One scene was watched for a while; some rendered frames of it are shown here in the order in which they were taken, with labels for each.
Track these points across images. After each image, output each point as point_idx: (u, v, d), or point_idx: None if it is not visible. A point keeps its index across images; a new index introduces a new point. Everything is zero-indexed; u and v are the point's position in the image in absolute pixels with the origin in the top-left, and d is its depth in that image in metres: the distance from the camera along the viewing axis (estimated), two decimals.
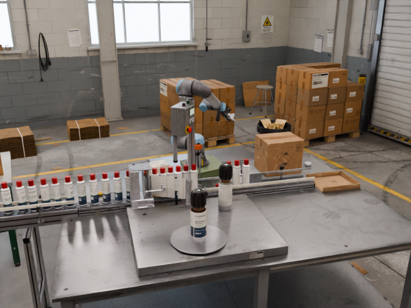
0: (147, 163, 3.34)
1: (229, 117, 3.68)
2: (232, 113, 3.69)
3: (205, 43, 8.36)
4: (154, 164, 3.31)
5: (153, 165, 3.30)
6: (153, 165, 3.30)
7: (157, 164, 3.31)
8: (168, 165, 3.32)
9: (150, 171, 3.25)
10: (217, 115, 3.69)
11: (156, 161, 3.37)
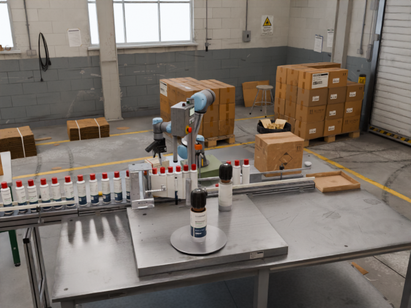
0: (147, 159, 3.33)
1: (159, 156, 3.25)
2: (164, 156, 3.28)
3: (205, 43, 8.36)
4: (154, 161, 3.30)
5: (153, 161, 3.29)
6: (153, 161, 3.29)
7: (157, 161, 3.30)
8: (168, 161, 3.31)
9: None
10: (151, 146, 3.23)
11: (156, 157, 3.36)
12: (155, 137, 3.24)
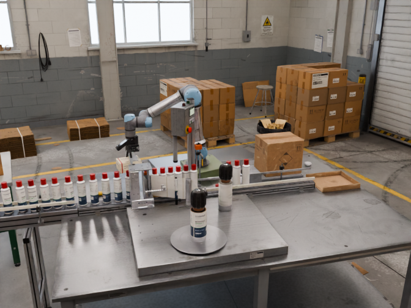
0: (118, 158, 3.10)
1: (130, 156, 3.01)
2: (135, 156, 3.04)
3: (205, 43, 8.36)
4: (125, 160, 3.06)
5: (123, 161, 3.05)
6: (124, 161, 3.05)
7: (128, 160, 3.06)
8: (140, 161, 3.06)
9: (120, 167, 3.00)
10: (122, 144, 2.99)
11: (129, 157, 3.12)
12: (126, 135, 3.00)
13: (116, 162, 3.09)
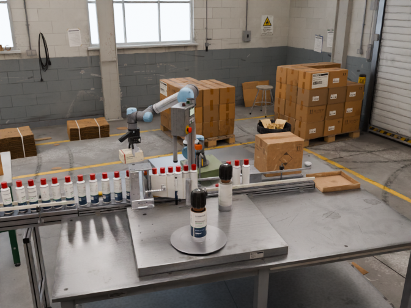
0: (121, 150, 3.28)
1: (132, 147, 3.19)
2: (137, 147, 3.22)
3: (205, 43, 8.36)
4: (128, 151, 3.24)
5: (126, 152, 3.23)
6: (126, 152, 3.23)
7: (131, 151, 3.24)
8: (142, 152, 3.24)
9: (122, 157, 3.18)
10: (124, 136, 3.17)
11: (131, 148, 3.30)
12: (128, 128, 3.18)
13: (119, 154, 3.27)
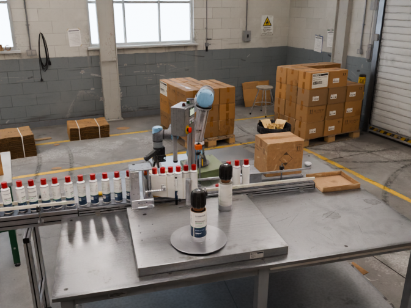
0: None
1: (158, 166, 3.13)
2: (162, 165, 3.16)
3: (205, 43, 8.36)
4: (152, 170, 3.19)
5: (151, 170, 3.18)
6: (151, 170, 3.18)
7: None
8: (167, 171, 3.18)
9: None
10: (150, 155, 3.12)
11: (155, 167, 3.25)
12: (153, 146, 3.12)
13: None
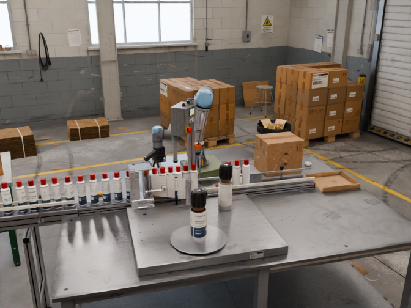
0: None
1: (158, 165, 3.13)
2: (162, 165, 3.16)
3: (205, 43, 8.36)
4: (152, 170, 3.19)
5: (151, 171, 3.18)
6: (151, 171, 3.18)
7: None
8: (167, 172, 3.19)
9: None
10: (149, 155, 3.12)
11: (155, 167, 3.25)
12: (153, 146, 3.13)
13: None
